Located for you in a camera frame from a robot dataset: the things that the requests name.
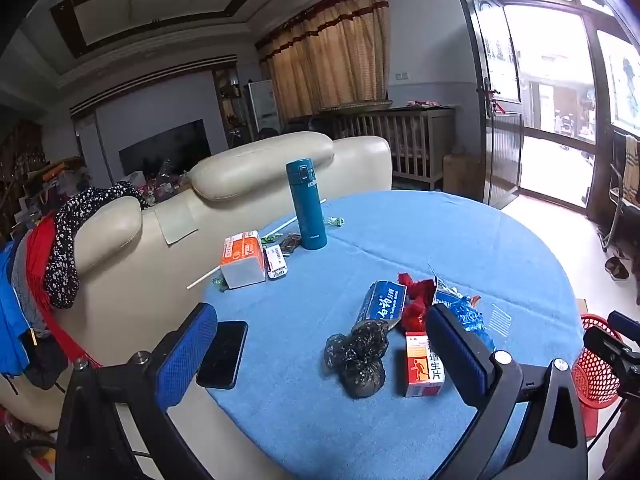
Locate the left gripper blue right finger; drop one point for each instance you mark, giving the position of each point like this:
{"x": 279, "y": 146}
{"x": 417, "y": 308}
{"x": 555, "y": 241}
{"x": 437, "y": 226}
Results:
{"x": 465, "y": 358}

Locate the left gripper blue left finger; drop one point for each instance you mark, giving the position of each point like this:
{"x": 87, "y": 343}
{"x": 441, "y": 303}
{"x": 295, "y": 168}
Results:
{"x": 180, "y": 353}

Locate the red white medicine box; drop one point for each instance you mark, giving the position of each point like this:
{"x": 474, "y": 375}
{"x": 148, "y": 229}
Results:
{"x": 425, "y": 372}

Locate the blue plastic bag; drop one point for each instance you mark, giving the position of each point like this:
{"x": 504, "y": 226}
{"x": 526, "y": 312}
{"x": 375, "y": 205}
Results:
{"x": 464, "y": 311}

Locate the blue toothpaste box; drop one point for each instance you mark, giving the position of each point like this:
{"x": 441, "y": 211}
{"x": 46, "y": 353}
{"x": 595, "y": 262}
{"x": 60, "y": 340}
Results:
{"x": 384, "y": 302}

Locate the black mesh plastic bag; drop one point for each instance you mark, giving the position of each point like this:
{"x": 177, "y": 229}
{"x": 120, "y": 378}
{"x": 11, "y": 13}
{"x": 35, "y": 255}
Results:
{"x": 356, "y": 358}

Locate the red plastic trash basket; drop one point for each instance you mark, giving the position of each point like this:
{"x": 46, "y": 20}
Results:
{"x": 596, "y": 388}

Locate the black smartphone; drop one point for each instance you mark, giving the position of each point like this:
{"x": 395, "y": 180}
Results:
{"x": 221, "y": 364}

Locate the clear plastic wrapper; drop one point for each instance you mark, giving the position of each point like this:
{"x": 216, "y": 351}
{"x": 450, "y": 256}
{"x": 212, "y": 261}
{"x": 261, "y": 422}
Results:
{"x": 500, "y": 321}

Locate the brown slippers pair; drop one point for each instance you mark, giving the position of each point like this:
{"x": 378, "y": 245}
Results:
{"x": 615, "y": 267}

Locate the cream leather sofa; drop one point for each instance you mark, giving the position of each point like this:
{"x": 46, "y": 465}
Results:
{"x": 134, "y": 264}

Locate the orange white medicine box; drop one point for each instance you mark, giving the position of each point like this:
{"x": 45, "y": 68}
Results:
{"x": 242, "y": 261}

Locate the blue tablecloth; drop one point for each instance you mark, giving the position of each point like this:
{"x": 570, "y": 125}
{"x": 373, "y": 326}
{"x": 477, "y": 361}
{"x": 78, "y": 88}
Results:
{"x": 374, "y": 266}

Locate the red blue clothes pile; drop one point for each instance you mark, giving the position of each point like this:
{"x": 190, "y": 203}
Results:
{"x": 39, "y": 276}

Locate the small white barcode box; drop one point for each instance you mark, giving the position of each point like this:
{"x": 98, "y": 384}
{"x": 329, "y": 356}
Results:
{"x": 275, "y": 261}

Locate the small cardboard box by door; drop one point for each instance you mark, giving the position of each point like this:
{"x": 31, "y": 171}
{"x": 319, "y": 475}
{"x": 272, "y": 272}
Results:
{"x": 463, "y": 176}

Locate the green candy wrapper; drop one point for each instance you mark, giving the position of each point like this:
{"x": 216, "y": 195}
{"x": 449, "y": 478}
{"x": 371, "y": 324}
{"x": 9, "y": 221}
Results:
{"x": 334, "y": 221}

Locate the teal thermos bottle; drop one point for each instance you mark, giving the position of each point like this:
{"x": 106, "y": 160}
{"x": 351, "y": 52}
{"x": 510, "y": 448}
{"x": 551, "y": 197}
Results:
{"x": 305, "y": 195}

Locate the black television screen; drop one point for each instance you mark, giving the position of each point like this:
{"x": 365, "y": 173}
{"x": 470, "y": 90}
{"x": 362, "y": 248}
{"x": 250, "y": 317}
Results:
{"x": 175, "y": 151}

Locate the wooden baby crib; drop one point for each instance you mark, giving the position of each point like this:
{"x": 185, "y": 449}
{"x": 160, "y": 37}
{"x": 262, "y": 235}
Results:
{"x": 419, "y": 136}

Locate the brown glass door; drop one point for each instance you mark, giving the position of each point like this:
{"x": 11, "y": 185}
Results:
{"x": 499, "y": 96}

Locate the white refrigerator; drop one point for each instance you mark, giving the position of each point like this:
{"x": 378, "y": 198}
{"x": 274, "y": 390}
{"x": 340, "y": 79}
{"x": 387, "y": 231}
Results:
{"x": 263, "y": 105}

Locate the beige red curtain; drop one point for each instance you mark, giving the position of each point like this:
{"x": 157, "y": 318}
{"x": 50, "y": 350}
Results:
{"x": 333, "y": 53}

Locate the metal frame armchair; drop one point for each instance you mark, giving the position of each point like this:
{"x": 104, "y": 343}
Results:
{"x": 623, "y": 189}

